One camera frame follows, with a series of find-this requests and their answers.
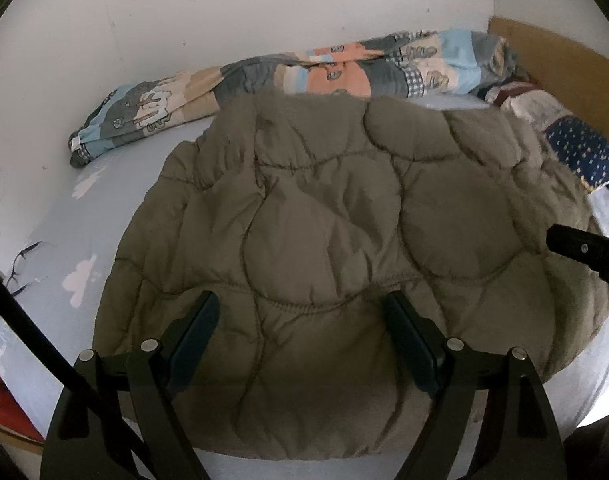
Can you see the olive puffer jacket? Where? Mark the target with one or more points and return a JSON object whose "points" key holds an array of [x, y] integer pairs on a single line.
{"points": [[334, 210]]}

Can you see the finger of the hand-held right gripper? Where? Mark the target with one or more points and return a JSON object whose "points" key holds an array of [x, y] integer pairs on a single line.
{"points": [[584, 250]]}

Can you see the wooden headboard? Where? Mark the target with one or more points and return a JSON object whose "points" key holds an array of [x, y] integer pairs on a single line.
{"points": [[569, 70]]}

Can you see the navy star print pillow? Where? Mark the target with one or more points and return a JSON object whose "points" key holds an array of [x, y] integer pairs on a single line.
{"points": [[584, 152]]}

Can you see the red object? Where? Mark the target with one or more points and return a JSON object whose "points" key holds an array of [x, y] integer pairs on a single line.
{"points": [[4, 400]]}

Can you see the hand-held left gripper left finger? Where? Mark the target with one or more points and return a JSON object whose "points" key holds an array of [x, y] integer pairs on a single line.
{"points": [[192, 345]]}

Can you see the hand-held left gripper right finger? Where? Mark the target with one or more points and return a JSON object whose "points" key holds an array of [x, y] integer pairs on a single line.
{"points": [[414, 355]]}

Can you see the light blue fleece blanket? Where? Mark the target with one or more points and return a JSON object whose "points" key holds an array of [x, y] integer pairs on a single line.
{"points": [[606, 215]]}

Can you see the patchwork tree print quilt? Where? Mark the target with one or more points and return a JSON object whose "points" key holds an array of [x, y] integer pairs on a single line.
{"points": [[334, 75]]}

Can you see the black eyeglasses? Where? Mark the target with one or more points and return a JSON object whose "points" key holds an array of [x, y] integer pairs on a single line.
{"points": [[17, 265]]}

